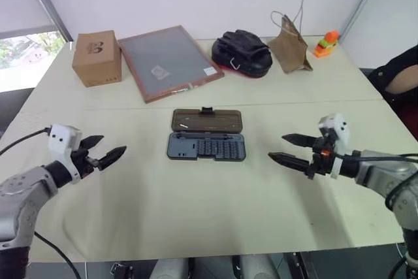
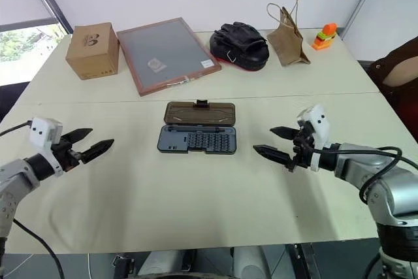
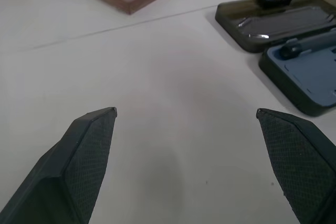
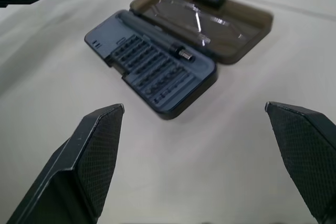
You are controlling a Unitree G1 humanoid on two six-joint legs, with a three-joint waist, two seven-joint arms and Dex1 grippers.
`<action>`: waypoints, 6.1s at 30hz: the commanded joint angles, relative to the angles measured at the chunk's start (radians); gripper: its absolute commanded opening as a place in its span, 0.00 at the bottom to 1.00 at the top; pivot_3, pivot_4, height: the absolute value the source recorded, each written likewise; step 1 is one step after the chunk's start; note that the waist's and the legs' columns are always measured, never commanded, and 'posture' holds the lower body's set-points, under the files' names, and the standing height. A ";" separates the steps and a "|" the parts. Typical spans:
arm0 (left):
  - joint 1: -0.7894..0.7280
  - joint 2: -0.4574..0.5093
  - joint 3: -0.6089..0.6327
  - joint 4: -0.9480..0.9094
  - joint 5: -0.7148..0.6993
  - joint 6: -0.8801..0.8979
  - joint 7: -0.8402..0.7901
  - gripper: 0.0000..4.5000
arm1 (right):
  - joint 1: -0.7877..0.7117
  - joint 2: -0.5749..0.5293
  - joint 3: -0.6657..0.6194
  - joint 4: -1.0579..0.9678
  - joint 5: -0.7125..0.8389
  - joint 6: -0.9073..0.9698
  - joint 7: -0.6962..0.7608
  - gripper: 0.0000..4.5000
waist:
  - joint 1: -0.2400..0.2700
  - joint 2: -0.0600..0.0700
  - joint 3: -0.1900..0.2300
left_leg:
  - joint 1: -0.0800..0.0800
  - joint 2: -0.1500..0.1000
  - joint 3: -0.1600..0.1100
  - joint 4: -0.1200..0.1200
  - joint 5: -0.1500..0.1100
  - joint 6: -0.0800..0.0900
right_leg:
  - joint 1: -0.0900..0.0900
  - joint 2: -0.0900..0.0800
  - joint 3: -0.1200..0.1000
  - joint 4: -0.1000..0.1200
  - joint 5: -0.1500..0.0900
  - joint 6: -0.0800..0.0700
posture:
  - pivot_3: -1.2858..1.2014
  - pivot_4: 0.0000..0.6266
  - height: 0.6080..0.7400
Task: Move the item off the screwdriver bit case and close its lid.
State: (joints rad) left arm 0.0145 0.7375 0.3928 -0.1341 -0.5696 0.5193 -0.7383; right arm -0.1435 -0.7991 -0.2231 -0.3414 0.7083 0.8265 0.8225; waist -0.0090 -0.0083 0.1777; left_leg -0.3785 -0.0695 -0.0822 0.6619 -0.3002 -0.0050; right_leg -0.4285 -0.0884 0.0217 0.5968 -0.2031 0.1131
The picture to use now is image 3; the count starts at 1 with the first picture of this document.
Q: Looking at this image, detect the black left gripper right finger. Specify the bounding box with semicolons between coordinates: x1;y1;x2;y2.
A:
256;108;336;224

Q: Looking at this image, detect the dark green tool case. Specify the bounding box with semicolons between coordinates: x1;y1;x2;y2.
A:
214;0;336;117

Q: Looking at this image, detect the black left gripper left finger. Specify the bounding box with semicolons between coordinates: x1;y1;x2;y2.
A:
0;106;118;224

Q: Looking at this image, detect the grey screwdriver handle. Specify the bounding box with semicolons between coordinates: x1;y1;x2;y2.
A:
278;27;336;61

